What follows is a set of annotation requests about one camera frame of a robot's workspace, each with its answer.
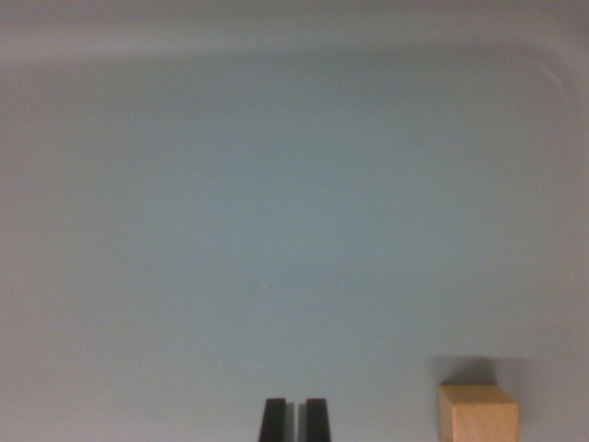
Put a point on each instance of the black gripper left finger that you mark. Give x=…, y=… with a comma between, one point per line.
x=275, y=421

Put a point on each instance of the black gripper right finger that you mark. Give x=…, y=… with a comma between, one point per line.
x=317, y=421

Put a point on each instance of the light wooden cube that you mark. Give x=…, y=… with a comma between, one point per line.
x=483, y=421

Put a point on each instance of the pale blue plastic bin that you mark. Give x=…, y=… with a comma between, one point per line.
x=276, y=207

